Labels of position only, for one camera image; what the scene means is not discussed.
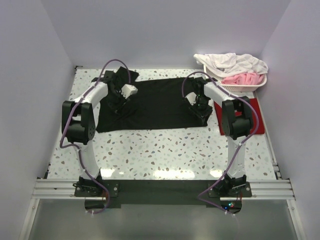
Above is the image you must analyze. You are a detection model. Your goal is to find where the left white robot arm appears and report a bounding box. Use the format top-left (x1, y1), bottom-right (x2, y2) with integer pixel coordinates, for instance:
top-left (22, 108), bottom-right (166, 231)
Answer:
top-left (60, 67), bottom-right (139, 196)

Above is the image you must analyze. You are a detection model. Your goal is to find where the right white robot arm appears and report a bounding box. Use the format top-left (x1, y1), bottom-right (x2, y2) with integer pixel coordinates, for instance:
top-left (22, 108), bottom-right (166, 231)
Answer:
top-left (182, 77), bottom-right (254, 197)

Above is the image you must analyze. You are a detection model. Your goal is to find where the aluminium extrusion rail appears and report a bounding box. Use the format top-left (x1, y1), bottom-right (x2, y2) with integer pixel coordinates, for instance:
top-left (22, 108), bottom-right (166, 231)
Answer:
top-left (32, 179), bottom-right (295, 200)

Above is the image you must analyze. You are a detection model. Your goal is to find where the pink crumpled t shirt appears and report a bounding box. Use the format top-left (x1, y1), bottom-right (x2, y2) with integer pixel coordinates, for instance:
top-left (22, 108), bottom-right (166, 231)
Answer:
top-left (221, 73), bottom-right (265, 85)

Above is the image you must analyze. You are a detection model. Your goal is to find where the white perforated laundry basket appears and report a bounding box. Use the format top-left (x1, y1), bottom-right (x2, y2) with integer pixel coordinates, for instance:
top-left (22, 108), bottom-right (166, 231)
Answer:
top-left (203, 65), bottom-right (268, 92)

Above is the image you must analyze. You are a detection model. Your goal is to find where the folded red t shirt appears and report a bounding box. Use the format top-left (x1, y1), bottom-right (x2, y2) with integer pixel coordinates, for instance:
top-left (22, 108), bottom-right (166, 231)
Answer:
top-left (214, 98), bottom-right (265, 136)

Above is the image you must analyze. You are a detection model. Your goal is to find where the white crumpled t shirt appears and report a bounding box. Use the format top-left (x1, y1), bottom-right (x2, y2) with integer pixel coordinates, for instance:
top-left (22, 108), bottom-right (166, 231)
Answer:
top-left (193, 53), bottom-right (269, 78)

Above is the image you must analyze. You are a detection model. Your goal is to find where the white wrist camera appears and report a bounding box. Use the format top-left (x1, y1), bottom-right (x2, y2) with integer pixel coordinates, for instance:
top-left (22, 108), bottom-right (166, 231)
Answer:
top-left (121, 84), bottom-right (138, 99)
top-left (184, 92), bottom-right (197, 106)

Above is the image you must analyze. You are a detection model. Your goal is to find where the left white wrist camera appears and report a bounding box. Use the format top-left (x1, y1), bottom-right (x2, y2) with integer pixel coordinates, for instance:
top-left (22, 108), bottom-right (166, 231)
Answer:
top-left (121, 84), bottom-right (138, 99)

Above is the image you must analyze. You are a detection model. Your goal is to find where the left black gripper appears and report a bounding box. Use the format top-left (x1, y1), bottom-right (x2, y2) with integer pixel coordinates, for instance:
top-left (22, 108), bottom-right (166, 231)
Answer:
top-left (105, 89), bottom-right (130, 115)

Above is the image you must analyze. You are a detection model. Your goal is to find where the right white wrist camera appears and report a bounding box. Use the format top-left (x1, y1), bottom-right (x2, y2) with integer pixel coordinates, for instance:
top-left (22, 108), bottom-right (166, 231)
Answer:
top-left (184, 92), bottom-right (197, 106)

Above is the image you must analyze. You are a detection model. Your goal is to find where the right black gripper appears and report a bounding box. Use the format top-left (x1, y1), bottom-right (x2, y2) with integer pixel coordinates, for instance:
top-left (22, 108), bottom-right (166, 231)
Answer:
top-left (189, 95), bottom-right (213, 125)

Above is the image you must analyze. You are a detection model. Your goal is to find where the black t shirt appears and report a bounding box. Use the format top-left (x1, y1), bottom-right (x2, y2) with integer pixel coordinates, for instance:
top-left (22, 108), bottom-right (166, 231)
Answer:
top-left (96, 67), bottom-right (208, 133)

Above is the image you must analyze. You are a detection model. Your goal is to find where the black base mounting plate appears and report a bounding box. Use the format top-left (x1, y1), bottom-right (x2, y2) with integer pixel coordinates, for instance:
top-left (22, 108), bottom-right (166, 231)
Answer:
top-left (73, 178), bottom-right (253, 213)

